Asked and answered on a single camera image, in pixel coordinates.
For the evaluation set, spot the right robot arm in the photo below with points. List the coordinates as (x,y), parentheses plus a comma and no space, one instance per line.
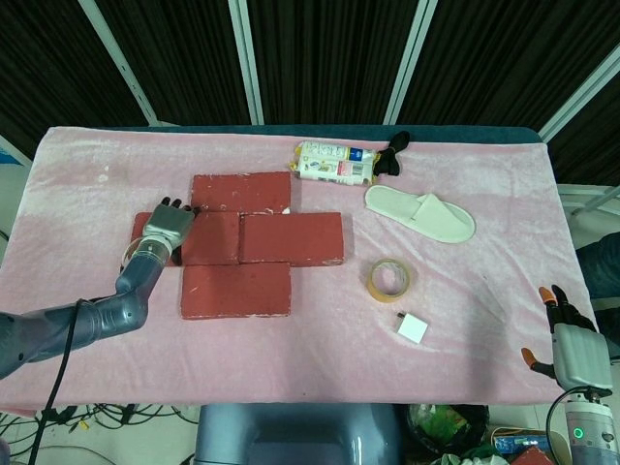
(588,426)

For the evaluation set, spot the blue box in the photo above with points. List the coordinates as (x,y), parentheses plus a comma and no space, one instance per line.
(518,444)

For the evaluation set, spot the black cloth piece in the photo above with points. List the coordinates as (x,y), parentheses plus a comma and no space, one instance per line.
(392,155)

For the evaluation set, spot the black bin bag with rubbish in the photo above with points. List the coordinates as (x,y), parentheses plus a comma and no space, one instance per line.
(445,426)

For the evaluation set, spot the white partition post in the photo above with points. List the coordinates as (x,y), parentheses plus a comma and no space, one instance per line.
(581,87)
(121,60)
(247,60)
(412,60)

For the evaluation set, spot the pink fluffy table cloth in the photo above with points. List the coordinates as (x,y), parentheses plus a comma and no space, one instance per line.
(315,358)

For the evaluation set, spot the white plug charger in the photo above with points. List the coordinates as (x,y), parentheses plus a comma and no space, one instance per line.
(412,329)

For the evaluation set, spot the white disposable slipper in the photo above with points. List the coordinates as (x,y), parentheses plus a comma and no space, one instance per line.
(421,213)

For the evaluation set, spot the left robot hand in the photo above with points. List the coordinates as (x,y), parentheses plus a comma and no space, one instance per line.
(167,225)

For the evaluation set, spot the blue grey robot torso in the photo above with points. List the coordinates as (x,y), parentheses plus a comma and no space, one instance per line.
(300,436)

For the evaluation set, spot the red brick with chipped side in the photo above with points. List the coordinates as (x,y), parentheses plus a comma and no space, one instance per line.
(237,290)

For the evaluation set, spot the yellow packing tape roll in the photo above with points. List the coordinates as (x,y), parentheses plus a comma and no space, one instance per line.
(375,290)

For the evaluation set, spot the red brick with chipped corner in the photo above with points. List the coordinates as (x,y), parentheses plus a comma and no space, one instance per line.
(293,239)

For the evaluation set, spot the person's leg in jeans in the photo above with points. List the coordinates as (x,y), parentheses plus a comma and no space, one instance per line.
(600,266)

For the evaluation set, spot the metal rack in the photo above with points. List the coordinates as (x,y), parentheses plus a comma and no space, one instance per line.
(591,198)

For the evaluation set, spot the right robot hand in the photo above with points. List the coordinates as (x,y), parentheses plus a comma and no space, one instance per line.
(581,353)

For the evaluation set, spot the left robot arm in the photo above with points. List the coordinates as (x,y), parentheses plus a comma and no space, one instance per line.
(106,315)

